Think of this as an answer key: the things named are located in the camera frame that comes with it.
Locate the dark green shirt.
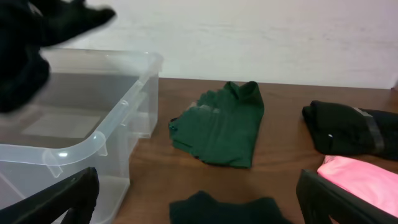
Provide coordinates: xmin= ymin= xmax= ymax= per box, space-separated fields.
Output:
xmin=169 ymin=81 xmax=264 ymax=169

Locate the white label in bin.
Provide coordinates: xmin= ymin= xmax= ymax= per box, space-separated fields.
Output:
xmin=22 ymin=114 xmax=100 ymax=138

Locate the dark navy garment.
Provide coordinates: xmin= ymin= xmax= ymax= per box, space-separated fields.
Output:
xmin=169 ymin=191 xmax=291 ymax=224

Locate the clear plastic storage bin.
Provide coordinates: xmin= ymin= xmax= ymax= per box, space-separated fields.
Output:
xmin=1 ymin=49 xmax=163 ymax=224

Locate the pink crumpled garment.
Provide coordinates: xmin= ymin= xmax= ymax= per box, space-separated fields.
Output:
xmin=317 ymin=156 xmax=397 ymax=217

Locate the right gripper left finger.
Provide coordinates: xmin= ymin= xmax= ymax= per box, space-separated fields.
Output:
xmin=1 ymin=167 xmax=100 ymax=224

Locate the black rolled garment with band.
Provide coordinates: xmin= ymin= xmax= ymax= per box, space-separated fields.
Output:
xmin=302 ymin=100 xmax=397 ymax=161

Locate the large black garment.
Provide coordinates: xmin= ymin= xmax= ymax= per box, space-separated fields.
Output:
xmin=1 ymin=0 xmax=116 ymax=113

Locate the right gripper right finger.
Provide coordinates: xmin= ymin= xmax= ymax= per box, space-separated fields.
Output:
xmin=296 ymin=170 xmax=397 ymax=224

